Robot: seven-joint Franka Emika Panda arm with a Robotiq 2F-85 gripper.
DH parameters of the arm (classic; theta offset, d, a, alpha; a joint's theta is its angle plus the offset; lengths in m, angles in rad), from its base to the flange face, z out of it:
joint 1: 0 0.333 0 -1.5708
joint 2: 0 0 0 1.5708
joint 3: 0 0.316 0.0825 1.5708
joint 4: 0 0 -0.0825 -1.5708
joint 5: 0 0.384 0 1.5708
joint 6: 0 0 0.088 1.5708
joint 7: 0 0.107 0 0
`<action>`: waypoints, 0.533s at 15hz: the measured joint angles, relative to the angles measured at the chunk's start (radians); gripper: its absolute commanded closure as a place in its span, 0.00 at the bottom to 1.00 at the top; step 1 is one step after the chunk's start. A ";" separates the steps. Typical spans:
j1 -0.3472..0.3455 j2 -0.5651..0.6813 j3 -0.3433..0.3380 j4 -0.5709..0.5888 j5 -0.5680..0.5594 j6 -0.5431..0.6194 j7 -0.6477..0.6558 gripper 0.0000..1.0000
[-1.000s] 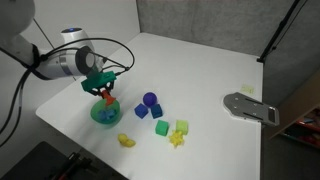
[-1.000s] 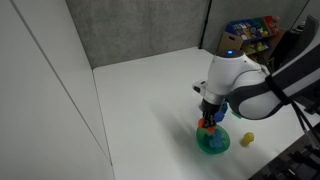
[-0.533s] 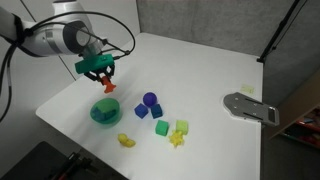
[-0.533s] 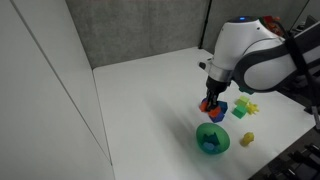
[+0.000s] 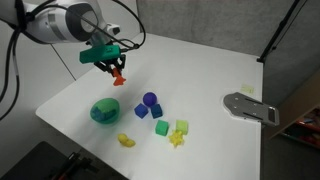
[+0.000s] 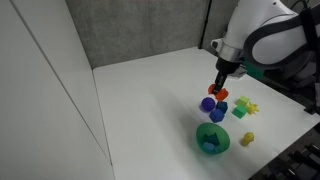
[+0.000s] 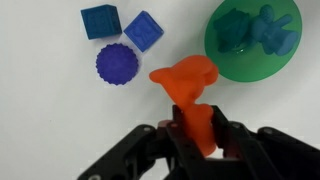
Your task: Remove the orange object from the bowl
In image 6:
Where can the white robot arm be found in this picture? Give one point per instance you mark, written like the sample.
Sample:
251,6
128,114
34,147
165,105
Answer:
266,30

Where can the green bowl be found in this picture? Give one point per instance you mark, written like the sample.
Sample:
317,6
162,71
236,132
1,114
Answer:
204,131

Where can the purple spiky ball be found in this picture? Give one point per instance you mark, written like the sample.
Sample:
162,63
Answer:
208,104

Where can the yellow spiky star toy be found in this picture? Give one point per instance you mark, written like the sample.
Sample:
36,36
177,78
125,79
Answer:
252,108

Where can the teal blue cube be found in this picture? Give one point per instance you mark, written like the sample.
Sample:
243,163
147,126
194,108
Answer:
222,107

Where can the black tripod pole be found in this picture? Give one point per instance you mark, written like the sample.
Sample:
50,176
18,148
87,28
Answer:
204,26

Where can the black equipment cart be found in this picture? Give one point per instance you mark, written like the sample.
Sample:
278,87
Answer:
293,163

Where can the dark blue cube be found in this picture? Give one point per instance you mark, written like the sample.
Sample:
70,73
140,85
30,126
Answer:
216,116

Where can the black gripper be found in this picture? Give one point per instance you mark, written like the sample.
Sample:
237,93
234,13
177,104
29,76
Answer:
227,66

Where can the light blue bear toy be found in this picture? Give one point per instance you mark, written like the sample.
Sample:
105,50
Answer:
210,146

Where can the lime green cube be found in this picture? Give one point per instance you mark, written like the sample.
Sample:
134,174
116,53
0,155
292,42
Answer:
243,101

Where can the yellow duck toy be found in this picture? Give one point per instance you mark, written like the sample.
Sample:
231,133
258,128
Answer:
247,140

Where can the orange toy figure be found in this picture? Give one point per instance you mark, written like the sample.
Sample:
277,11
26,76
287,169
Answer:
222,96

